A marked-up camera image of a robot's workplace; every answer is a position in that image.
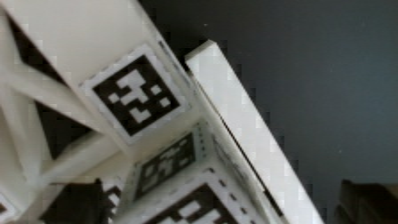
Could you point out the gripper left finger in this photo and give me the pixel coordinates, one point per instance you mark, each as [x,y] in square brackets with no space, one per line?
[84,205]

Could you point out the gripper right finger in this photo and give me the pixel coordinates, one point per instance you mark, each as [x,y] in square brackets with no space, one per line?
[368,203]

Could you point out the white chair back frame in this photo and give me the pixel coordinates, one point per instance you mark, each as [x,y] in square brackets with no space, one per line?
[97,98]

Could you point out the white U-shaped fence frame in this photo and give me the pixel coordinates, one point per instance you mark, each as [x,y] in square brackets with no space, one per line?
[262,160]

